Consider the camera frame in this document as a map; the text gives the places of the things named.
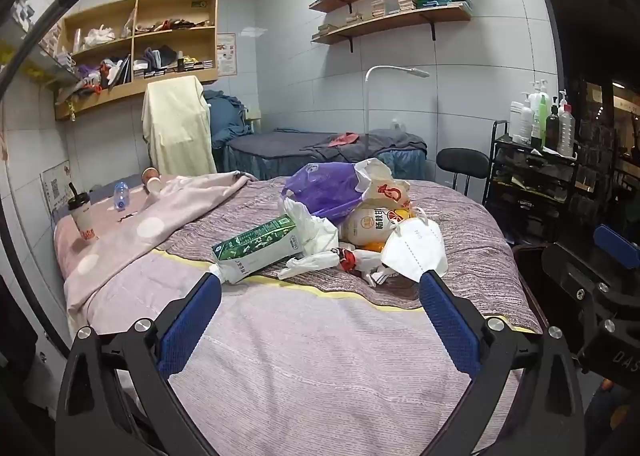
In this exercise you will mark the white crumpled wrapper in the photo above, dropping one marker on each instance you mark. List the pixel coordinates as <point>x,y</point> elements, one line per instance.
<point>375,268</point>

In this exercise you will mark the dark folded cloth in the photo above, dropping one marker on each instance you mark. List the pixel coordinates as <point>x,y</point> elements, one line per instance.
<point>160,58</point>

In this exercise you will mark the bubble tea cup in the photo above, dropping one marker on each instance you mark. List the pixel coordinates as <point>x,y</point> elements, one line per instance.
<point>82,218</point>

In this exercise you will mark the black door frame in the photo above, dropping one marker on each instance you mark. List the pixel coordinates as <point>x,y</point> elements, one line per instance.
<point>565,10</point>

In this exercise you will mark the white floor lamp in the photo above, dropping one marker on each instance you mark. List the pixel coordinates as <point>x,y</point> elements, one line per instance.
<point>367,100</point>

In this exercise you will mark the white face mask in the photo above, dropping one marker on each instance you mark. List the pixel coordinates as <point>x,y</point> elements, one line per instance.
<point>415,246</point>

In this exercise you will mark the black stool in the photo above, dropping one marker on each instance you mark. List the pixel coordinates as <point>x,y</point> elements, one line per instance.
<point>462,163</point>

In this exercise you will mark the red white paper cup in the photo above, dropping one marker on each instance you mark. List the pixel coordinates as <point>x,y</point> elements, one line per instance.
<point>152,183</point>

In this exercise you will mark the person's dark jacket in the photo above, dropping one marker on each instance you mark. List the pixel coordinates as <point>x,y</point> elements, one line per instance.
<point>607,421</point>

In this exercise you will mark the small red white wrapper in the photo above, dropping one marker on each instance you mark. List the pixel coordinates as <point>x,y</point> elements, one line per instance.
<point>348,260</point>

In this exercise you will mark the pile of mixed clothes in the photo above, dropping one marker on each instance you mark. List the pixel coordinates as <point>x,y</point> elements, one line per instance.
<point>102,73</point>

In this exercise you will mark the red cloth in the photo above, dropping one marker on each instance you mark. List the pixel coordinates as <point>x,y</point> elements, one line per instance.
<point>342,139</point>

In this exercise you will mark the row of small books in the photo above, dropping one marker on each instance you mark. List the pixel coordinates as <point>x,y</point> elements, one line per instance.
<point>190,66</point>

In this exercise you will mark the black trolley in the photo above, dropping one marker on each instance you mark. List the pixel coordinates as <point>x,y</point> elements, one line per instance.
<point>530,186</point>

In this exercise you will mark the white wall notice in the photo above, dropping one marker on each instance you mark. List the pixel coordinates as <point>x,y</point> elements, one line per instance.
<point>57,183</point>

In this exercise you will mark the clear water bottle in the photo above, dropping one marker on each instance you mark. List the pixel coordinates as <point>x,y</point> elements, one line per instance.
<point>121,196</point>

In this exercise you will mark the white orange printed bag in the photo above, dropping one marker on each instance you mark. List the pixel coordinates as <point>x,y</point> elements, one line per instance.
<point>372,228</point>

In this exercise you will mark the purple plastic bag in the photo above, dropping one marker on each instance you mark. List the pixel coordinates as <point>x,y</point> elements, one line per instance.
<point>325,191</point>

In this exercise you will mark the pink dotted blanket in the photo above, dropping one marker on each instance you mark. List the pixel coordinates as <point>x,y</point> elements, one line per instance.
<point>150,228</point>

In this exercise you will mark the pale pink bed sheet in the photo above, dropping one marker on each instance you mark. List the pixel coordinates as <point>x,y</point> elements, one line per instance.
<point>300,361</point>

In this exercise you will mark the dark pump bottle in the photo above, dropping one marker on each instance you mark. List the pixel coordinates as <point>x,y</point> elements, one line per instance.
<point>552,130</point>

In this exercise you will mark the green bottle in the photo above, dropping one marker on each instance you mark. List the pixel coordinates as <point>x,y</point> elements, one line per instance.
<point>543,120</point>

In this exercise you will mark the blue skirted massage bed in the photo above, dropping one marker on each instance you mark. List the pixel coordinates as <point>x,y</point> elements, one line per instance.
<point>400,160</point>

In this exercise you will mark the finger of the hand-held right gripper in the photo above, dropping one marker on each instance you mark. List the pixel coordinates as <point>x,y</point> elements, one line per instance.
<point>617,242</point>

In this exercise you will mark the white wall socket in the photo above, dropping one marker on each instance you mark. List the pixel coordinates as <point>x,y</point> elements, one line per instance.
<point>396,125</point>

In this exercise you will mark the long white wrapper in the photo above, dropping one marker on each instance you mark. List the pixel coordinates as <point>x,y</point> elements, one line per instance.
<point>310,263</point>

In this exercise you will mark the blue cloth pile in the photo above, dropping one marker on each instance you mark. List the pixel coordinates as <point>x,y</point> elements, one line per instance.
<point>225,115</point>

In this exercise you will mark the wooden wall cabinet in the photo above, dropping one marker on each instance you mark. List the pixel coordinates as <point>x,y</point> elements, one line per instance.
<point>135,85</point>

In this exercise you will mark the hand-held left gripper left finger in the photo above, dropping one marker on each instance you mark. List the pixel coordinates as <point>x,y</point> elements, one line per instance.
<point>192,321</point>

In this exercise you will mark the white red printed plastic bag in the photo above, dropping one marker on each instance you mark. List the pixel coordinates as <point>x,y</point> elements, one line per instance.
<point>385,186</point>

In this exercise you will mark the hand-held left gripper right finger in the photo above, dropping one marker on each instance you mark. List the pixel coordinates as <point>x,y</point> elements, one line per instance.
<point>447,321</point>

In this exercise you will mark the white crumpled plastic bag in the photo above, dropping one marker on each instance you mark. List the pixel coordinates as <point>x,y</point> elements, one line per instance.
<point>316,231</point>

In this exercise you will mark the bottles on trolley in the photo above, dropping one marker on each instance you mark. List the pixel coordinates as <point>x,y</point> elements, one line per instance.
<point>537,105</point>

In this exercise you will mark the purple striped bed cover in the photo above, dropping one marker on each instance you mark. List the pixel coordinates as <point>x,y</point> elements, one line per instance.
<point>475,246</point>

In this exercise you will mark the cream towel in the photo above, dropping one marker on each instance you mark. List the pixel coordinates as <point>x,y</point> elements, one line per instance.
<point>177,125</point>

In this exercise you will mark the green white milk carton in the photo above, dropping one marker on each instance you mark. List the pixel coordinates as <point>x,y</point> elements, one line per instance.
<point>255,248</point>

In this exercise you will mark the clear plastic bottle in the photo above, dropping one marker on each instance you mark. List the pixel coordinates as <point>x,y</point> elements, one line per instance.
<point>566,133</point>

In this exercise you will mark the wall poster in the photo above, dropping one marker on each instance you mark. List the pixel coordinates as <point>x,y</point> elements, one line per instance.
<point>226,53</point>

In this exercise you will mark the grey bed blanket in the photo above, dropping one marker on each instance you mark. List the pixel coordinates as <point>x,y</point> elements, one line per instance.
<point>280,143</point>

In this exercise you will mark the white squat bottle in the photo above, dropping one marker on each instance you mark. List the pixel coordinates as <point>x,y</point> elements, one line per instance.
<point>520,123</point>

